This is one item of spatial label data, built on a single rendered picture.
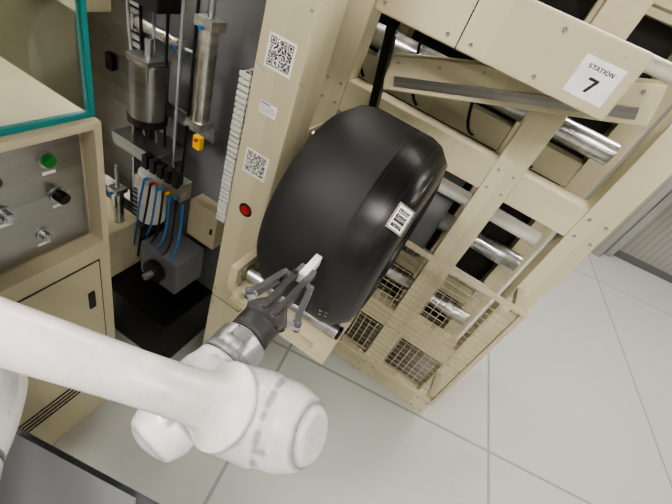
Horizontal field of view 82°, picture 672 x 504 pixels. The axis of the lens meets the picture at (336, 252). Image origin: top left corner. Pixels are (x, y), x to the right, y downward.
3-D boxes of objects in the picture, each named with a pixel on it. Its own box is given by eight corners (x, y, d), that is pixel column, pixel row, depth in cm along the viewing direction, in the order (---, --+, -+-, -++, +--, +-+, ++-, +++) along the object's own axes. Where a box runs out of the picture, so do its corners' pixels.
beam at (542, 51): (372, 9, 97) (397, -64, 87) (404, 10, 116) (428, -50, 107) (601, 123, 87) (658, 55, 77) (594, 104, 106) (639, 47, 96)
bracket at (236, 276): (225, 287, 118) (230, 265, 112) (294, 231, 149) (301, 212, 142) (234, 293, 118) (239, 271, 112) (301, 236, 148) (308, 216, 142)
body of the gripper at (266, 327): (268, 342, 63) (299, 305, 69) (227, 313, 64) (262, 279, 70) (263, 361, 68) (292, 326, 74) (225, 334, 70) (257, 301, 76)
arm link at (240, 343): (201, 334, 60) (227, 308, 64) (201, 359, 67) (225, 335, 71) (248, 367, 58) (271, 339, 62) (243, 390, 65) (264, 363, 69)
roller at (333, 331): (250, 262, 118) (252, 267, 122) (241, 274, 116) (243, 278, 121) (345, 326, 112) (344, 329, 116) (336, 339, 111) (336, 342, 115)
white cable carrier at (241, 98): (215, 217, 124) (239, 69, 94) (225, 211, 128) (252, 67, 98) (226, 225, 124) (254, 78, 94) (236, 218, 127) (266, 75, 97)
